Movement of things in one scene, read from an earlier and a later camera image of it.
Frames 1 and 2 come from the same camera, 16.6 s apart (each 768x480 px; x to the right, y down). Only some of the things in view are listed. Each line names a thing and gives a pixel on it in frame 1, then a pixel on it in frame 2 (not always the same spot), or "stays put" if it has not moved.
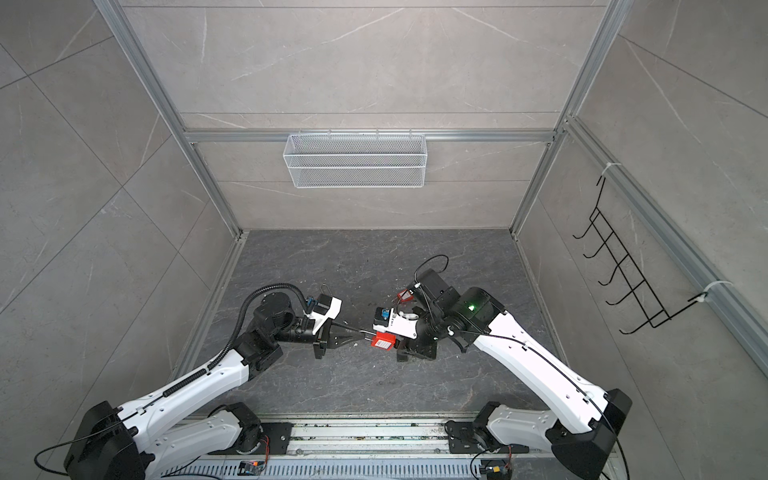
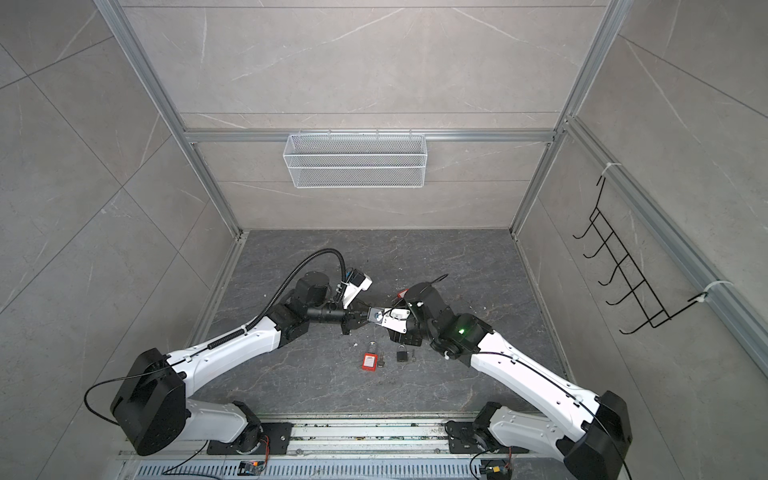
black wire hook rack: (647, 301) stays put
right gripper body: (428, 333) -> (413, 335)
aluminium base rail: (385, 446) stays put
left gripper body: (321, 343) -> (350, 318)
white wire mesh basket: (356, 161) stays put
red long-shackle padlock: (380, 339) -> (370, 358)
